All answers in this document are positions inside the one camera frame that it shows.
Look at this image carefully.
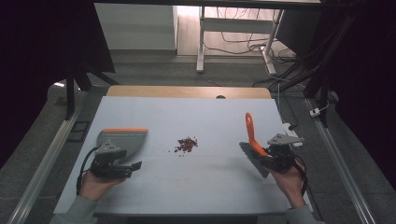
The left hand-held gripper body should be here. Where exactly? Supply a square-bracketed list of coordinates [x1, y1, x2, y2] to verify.
[89, 138, 127, 180]

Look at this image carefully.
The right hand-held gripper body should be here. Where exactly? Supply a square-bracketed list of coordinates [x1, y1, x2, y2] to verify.
[264, 133, 304, 175]

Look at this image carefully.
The grey dustpan with orange edge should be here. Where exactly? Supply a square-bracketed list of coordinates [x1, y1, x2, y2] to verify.
[95, 127, 149, 159]

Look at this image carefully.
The brush with orange handle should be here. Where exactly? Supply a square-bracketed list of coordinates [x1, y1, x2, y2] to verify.
[238, 112, 271, 179]

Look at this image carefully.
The pile of red crumbs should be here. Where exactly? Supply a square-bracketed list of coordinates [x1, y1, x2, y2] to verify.
[173, 135, 199, 154]

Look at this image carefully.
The person's left hand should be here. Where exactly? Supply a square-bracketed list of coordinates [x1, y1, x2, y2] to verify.
[78, 170, 126, 203]

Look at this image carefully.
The person's right hand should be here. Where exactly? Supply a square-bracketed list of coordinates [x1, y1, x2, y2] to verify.
[268, 161, 307, 209]

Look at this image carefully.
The white power strip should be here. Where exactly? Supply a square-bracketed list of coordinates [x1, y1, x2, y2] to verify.
[281, 122, 304, 148]

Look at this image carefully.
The white table cover board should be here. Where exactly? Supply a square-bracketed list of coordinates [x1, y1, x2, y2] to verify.
[53, 95, 314, 216]

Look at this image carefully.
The black tripod stand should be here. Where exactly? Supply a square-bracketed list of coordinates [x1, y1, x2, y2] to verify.
[64, 62, 120, 121]

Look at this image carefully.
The wooden table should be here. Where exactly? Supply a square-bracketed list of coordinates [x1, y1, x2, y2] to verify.
[106, 85, 273, 100]

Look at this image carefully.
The dark curtain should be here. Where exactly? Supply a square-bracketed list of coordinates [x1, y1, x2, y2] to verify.
[320, 0, 396, 181]
[0, 0, 116, 169]

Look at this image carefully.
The left hand-held gripper black cable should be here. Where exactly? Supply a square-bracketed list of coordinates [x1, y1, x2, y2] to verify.
[76, 145, 102, 196]

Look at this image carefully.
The hand-held gripper black cable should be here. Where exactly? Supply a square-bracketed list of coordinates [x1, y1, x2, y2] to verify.
[290, 153, 310, 198]
[76, 145, 102, 196]

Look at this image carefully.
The right hand-held gripper black cable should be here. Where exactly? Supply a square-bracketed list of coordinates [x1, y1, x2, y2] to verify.
[290, 153, 310, 198]

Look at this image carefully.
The black plug with cable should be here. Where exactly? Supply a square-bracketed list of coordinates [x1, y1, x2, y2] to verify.
[277, 83, 299, 131]

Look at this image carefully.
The aluminium floor rail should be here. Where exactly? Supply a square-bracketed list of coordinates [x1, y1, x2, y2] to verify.
[303, 97, 377, 224]
[6, 90, 90, 224]

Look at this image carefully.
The black stand with cables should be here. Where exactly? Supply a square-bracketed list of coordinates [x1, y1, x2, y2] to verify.
[270, 15, 356, 129]

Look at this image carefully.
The tangle of black floor cables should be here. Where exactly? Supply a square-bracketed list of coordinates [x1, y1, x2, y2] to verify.
[204, 7, 297, 63]

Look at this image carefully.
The white desk frame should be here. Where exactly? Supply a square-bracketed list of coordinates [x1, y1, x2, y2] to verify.
[195, 6, 285, 75]

